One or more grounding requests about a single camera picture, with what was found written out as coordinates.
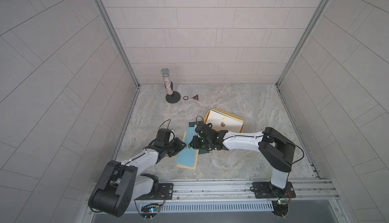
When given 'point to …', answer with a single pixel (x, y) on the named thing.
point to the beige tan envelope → (180, 165)
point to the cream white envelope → (221, 122)
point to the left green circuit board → (150, 211)
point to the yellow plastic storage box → (227, 113)
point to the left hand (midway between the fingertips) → (187, 144)
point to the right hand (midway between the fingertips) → (189, 146)
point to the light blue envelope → (187, 156)
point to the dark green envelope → (192, 124)
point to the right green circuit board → (280, 208)
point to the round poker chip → (185, 98)
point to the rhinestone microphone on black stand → (172, 97)
